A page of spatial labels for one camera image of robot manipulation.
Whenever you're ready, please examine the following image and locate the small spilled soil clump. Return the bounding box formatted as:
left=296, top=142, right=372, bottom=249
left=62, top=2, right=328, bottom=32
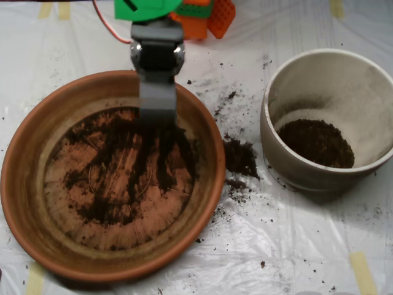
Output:
left=225, top=177, right=250, bottom=193

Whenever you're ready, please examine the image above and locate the large spilled soil heap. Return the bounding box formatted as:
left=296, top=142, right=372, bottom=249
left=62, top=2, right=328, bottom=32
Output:
left=223, top=137, right=261, bottom=181

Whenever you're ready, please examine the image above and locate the beige masking tape strip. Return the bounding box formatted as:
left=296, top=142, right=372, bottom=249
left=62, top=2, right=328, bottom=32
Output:
left=58, top=1, right=72, bottom=21
left=349, top=251, right=378, bottom=295
left=25, top=262, right=46, bottom=295
left=329, top=0, right=344, bottom=19
left=38, top=2, right=53, bottom=19

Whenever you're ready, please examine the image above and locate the clear plastic cover sheet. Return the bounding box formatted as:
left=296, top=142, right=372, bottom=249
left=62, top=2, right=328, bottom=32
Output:
left=0, top=0, right=393, bottom=295

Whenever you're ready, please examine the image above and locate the white round plant pot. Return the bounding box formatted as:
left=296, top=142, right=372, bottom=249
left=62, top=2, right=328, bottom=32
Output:
left=260, top=48, right=393, bottom=194

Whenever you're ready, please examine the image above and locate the dark soil pile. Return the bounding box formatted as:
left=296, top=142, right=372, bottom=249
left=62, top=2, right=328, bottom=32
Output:
left=63, top=110, right=200, bottom=227

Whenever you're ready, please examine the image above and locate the terracotta plant saucer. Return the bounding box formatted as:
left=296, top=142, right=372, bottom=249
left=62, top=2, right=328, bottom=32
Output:
left=0, top=69, right=227, bottom=283

